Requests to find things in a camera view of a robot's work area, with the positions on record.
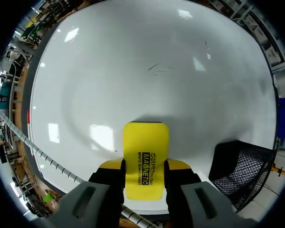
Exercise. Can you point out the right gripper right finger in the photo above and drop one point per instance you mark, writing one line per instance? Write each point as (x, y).
(199, 202)

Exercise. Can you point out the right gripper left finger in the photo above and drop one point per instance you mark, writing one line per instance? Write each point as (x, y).
(92, 197)

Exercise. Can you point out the yellow whiteboard eraser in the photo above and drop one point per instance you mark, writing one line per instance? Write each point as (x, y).
(145, 160)

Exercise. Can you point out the large whiteboard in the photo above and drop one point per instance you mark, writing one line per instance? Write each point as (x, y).
(152, 83)

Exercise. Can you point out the black mesh cup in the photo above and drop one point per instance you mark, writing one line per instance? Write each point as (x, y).
(242, 173)

